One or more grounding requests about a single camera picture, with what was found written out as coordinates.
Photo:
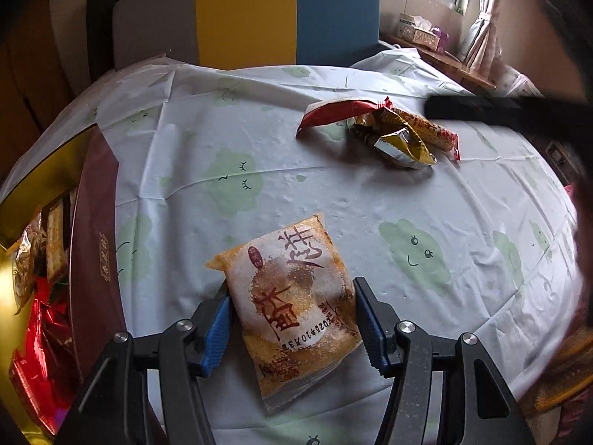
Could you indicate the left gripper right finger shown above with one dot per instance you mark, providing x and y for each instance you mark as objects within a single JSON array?
[{"x": 476, "y": 406}]

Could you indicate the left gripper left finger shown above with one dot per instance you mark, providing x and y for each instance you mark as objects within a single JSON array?
[{"x": 145, "y": 390}]

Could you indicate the brown rice cracker packet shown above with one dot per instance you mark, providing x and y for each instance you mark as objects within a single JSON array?
[{"x": 296, "y": 304}]

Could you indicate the red white snack packet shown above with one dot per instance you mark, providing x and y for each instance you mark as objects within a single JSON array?
[{"x": 332, "y": 111}]

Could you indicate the pumpkin seeds yellow clear bag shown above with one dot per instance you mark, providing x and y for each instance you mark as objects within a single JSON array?
[{"x": 29, "y": 249}]

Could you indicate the red foil snack bag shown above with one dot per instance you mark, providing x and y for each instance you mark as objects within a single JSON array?
[{"x": 43, "y": 370}]

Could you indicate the pink floral curtain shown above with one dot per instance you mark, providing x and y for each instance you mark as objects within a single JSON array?
[{"x": 480, "y": 52}]

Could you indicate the wooden side shelf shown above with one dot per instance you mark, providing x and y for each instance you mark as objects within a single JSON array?
[{"x": 448, "y": 65}]

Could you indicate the long red yellow snack bar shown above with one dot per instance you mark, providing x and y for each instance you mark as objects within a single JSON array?
[{"x": 435, "y": 134}]

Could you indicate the maroon gold gift box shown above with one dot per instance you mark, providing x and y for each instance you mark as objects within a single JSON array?
[{"x": 85, "y": 162}]

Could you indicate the cracker packet in box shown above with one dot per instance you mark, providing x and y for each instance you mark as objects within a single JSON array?
[{"x": 58, "y": 236}]

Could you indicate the tissue box on shelf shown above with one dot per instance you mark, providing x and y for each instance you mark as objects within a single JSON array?
[{"x": 420, "y": 31}]

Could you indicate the crumpled gold yellow snack bag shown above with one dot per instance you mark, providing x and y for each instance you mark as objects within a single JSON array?
[{"x": 392, "y": 138}]

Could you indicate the white green cloud tablecloth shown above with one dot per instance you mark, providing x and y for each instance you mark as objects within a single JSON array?
[{"x": 209, "y": 159}]

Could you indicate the grey yellow blue chair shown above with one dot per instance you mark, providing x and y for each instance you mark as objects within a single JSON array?
[{"x": 230, "y": 34}]

